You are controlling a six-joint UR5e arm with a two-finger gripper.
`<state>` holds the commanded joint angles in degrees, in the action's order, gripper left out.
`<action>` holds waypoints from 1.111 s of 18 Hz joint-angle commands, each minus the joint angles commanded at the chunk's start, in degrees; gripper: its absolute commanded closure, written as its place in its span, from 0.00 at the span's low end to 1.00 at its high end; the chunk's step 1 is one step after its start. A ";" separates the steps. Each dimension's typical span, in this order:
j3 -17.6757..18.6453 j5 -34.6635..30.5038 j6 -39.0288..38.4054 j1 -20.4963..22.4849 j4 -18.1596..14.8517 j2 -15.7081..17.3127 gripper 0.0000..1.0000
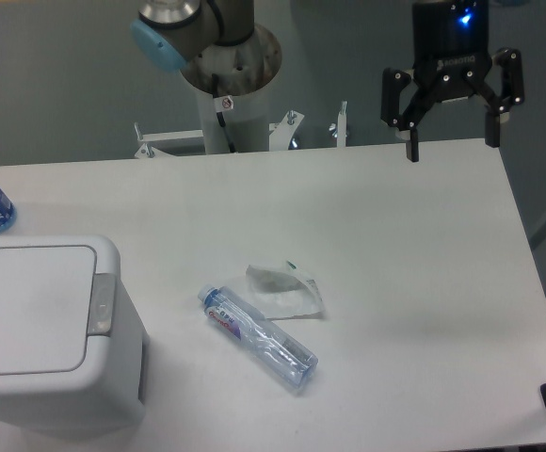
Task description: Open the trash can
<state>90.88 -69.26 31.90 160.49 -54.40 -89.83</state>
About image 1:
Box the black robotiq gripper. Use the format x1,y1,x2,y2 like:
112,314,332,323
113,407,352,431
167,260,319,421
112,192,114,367
379,0,524,163

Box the white push-top trash can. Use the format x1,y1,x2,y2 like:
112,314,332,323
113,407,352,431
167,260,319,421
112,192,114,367
0,235,150,436

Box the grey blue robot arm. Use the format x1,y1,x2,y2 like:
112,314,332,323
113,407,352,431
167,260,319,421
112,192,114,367
130,1,525,161

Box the crumpled clear plastic wrapper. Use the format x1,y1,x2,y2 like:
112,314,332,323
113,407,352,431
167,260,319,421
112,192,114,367
222,261,326,320

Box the clear empty plastic bottle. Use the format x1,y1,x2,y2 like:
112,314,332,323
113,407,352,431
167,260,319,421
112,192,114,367
198,284,318,393

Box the white clamp post with screw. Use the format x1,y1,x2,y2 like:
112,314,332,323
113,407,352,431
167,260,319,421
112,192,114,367
329,100,348,148

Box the white metal frame bracket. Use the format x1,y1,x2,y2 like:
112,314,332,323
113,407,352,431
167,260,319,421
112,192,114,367
134,122,205,159

